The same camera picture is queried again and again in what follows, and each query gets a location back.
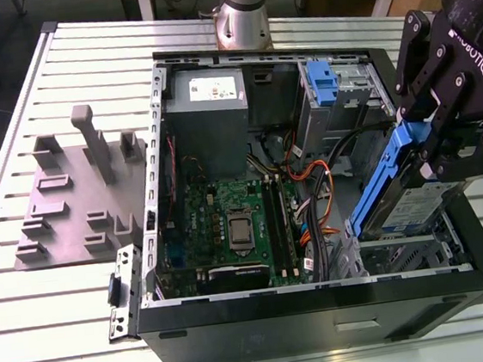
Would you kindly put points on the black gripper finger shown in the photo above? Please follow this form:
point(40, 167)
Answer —
point(476, 152)
point(424, 71)

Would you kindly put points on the hard disk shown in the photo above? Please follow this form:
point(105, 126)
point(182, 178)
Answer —
point(417, 208)

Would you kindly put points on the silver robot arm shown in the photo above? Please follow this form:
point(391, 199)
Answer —
point(242, 25)

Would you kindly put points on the silver disk bay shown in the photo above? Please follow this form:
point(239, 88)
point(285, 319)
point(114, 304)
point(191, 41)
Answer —
point(399, 240)

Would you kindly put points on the blue plastic drive latch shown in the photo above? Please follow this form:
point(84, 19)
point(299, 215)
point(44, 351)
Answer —
point(322, 90)

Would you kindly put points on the grey metal drive cage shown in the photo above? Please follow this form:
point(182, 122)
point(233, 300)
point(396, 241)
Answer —
point(335, 123)

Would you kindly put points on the RAM stick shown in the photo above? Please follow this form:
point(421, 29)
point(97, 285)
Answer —
point(273, 225)
point(286, 224)

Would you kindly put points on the grey power supply unit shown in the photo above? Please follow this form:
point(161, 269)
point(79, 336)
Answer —
point(206, 137)

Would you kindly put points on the silver CPU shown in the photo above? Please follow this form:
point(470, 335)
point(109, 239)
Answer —
point(241, 230)

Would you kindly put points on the CPU socket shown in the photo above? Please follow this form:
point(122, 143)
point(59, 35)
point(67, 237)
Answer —
point(244, 250)

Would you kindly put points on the green motherboard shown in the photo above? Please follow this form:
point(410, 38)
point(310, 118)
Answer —
point(202, 198)

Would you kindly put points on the black open PC case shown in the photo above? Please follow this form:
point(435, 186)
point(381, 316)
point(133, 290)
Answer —
point(283, 328)

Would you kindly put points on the black graphics card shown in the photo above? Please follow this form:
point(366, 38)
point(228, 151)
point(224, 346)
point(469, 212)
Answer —
point(234, 275)

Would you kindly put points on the black case fan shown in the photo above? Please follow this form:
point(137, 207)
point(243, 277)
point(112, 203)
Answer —
point(163, 172)

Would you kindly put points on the grey parts rack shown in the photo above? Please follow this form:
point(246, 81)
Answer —
point(76, 215)

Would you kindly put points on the silver hinged slot bracket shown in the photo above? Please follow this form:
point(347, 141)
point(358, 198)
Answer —
point(130, 279)

